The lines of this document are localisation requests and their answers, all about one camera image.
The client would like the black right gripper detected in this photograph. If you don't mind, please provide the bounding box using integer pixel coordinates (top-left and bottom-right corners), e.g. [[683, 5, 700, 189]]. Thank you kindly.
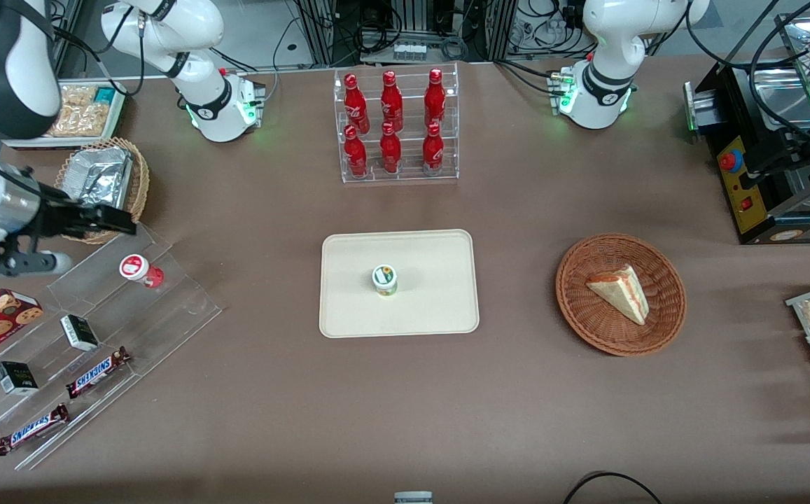
[[29, 185, 138, 243]]

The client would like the beige plastic tray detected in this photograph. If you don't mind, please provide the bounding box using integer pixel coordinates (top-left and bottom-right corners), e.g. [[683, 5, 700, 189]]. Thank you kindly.
[[319, 229, 481, 339]]

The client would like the light wicker basket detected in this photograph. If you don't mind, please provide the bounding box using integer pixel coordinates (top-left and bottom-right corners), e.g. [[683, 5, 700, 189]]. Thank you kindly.
[[53, 137, 151, 245]]

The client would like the silver foil container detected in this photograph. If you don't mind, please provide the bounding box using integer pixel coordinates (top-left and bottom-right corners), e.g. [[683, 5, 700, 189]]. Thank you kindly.
[[62, 147, 133, 211]]

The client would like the red yogurt cup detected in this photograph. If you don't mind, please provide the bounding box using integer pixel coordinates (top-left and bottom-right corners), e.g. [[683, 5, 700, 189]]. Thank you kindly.
[[119, 254, 165, 289]]

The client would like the white snack bin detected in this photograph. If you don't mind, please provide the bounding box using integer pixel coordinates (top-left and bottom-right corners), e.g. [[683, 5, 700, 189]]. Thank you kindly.
[[2, 81, 127, 150]]

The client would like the black sealing machine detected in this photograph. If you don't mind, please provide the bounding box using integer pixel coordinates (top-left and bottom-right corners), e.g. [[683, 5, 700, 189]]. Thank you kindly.
[[683, 10, 810, 246]]

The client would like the clear acrylic stepped stand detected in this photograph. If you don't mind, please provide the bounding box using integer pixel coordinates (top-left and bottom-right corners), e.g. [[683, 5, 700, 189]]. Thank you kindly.
[[0, 223, 223, 471]]

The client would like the clear cracker bag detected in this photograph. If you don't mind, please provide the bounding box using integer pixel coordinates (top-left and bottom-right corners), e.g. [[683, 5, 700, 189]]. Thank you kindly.
[[48, 104, 111, 138], [60, 85, 98, 108]]

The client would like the small black box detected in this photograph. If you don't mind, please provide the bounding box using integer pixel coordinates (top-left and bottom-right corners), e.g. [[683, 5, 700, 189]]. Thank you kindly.
[[60, 314, 100, 352], [0, 361, 39, 397]]

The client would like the snickers chocolate bar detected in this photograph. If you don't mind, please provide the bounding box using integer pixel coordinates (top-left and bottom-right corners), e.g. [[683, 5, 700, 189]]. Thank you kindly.
[[0, 403, 70, 457], [65, 346, 132, 400]]

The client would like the wrapped triangle sandwich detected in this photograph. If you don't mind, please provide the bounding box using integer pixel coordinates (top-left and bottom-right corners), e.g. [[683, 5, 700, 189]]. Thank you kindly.
[[585, 264, 650, 326]]

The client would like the red cola bottle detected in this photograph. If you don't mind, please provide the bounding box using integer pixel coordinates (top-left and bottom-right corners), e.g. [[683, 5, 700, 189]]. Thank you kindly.
[[344, 73, 370, 134], [381, 70, 404, 132], [424, 68, 447, 130], [422, 122, 445, 174], [344, 125, 368, 179], [379, 122, 403, 174]]

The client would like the brown round wicker basket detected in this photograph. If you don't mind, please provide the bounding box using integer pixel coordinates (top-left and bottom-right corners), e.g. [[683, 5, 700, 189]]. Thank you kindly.
[[555, 232, 687, 358]]

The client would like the clear acrylic bottle rack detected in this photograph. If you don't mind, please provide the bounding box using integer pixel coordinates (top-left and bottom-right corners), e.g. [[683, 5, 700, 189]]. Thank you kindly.
[[333, 62, 460, 184]]

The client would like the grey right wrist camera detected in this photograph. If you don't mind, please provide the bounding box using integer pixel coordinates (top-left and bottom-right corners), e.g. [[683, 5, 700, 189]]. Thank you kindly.
[[0, 248, 74, 277]]

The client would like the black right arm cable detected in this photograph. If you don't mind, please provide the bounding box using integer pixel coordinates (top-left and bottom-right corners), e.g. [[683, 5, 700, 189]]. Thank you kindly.
[[48, 0, 146, 97]]

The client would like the black floor cable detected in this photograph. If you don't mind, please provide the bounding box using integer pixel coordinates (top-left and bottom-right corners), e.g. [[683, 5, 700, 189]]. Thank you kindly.
[[562, 472, 664, 504]]

